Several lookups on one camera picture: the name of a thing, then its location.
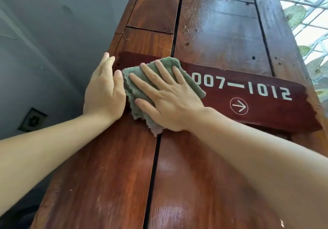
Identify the person's right hand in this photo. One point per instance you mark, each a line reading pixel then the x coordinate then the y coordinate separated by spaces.
pixel 171 103

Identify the person's left hand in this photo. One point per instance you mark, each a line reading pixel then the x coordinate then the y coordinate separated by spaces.
pixel 102 95

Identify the person's right little finger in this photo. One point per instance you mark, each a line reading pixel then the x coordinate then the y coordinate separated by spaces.
pixel 180 74

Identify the person's left thumb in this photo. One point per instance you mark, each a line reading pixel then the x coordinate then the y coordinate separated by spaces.
pixel 120 85

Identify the person's left middle finger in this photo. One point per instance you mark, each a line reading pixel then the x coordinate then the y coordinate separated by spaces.
pixel 103 61

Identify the person's right middle finger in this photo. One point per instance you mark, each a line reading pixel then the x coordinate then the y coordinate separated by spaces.
pixel 152 75

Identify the person's right thumb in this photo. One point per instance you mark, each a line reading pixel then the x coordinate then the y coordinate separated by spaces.
pixel 144 105

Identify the green cleaning cloth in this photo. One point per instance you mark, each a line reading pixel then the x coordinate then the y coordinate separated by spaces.
pixel 133 93

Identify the person's left forearm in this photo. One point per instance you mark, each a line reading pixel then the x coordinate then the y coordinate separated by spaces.
pixel 43 157

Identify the person's right forearm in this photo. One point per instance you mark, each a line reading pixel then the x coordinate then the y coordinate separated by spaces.
pixel 269 164

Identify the dark red wooden direction sign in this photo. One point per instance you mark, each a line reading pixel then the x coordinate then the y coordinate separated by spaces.
pixel 256 108

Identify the brown wooden pillar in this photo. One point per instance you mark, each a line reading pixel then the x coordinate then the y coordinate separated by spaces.
pixel 107 180

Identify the square ceiling fixture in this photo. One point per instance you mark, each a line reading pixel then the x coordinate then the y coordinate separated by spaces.
pixel 32 120

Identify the green paper umbrella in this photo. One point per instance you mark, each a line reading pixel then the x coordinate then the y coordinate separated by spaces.
pixel 294 16
pixel 317 68
pixel 304 50

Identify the window with white frame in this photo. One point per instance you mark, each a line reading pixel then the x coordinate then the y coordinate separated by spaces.
pixel 312 31

